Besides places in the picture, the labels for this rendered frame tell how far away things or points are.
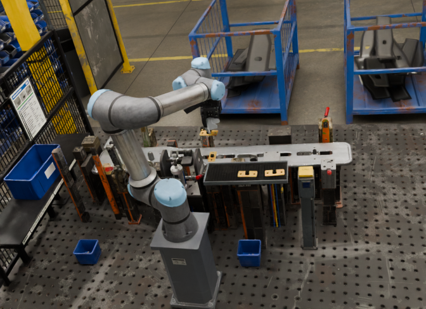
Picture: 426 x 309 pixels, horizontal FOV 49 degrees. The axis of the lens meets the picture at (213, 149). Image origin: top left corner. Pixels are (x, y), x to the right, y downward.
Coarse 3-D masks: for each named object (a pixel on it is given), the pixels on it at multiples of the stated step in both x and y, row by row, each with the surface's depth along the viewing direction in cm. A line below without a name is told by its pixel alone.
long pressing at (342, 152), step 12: (288, 144) 248; (300, 144) 246; (312, 144) 244; (324, 144) 243; (336, 144) 241; (348, 144) 240; (108, 156) 265; (156, 156) 258; (180, 156) 254; (288, 156) 239; (300, 156) 238; (312, 156) 236; (324, 156) 235; (336, 156) 233; (348, 156) 232
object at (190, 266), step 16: (160, 224) 199; (160, 240) 191; (192, 240) 188; (208, 240) 202; (176, 256) 192; (192, 256) 190; (208, 256) 202; (176, 272) 198; (192, 272) 196; (208, 272) 202; (176, 288) 205; (192, 288) 203; (208, 288) 204; (176, 304) 211; (192, 304) 209; (208, 304) 208
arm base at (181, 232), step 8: (192, 216) 191; (168, 224) 186; (176, 224) 185; (184, 224) 187; (192, 224) 189; (168, 232) 188; (176, 232) 187; (184, 232) 188; (192, 232) 189; (168, 240) 190; (176, 240) 188; (184, 240) 189
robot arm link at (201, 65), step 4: (192, 60) 197; (196, 60) 196; (200, 60) 195; (204, 60) 194; (208, 60) 196; (192, 64) 195; (196, 64) 193; (200, 64) 193; (204, 64) 194; (208, 64) 195; (192, 68) 195; (196, 68) 194; (200, 68) 194; (204, 68) 194; (208, 68) 195; (200, 72) 194; (204, 72) 195; (208, 72) 196; (204, 76) 195; (208, 76) 197
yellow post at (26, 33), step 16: (16, 0) 260; (16, 16) 265; (16, 32) 271; (32, 32) 273; (32, 64) 283; (48, 64) 288; (48, 96) 295; (48, 112) 303; (64, 112) 305; (64, 128) 309
